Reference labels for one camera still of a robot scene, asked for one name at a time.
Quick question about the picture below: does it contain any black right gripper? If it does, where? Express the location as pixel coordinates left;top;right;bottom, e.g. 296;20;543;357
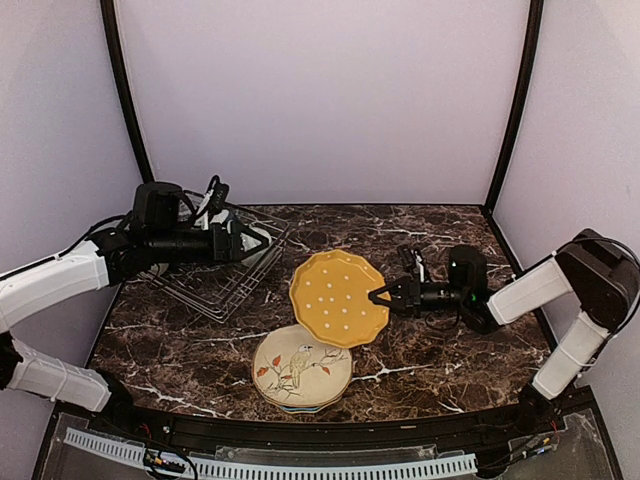
369;272;469;318

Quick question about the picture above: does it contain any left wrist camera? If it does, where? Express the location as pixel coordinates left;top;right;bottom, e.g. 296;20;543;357
131;175;230;230

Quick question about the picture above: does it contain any black right frame post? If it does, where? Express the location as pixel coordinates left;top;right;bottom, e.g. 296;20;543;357
483;0;545;217

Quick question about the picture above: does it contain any chrome wire dish rack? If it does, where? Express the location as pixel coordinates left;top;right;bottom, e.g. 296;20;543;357
134;204;289;323

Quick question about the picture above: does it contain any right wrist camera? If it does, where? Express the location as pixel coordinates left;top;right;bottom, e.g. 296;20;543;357
396;243;487;301

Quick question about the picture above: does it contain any cream ceramic plate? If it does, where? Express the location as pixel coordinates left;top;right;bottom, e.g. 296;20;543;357
252;325;353;409

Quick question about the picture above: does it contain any black frame post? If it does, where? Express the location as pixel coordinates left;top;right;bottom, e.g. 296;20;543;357
99;0;155;183
483;0;545;217

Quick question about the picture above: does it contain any blue polka dot plate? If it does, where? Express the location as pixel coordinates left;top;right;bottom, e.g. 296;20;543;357
279;405;325;414

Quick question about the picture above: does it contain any white slotted cable duct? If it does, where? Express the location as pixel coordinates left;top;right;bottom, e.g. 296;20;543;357
63;427;478;480

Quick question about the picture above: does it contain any navy and white bowl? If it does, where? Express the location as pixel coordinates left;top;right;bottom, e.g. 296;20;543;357
227;220;272;267

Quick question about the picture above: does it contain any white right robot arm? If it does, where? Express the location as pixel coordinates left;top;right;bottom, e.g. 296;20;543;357
368;229;639;434

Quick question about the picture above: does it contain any black front rail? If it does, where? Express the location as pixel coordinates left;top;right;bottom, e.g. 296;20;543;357
33;387;626;479

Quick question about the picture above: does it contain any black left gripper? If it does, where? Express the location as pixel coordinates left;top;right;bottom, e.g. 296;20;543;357
149;219;270;267

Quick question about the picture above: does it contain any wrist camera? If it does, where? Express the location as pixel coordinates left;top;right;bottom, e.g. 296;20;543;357
396;243;487;301
131;175;230;230

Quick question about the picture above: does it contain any black left frame post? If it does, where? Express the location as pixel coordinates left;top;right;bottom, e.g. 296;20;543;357
99;0;155;183

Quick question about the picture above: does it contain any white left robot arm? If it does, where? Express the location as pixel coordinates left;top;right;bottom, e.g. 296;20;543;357
1;218;270;436

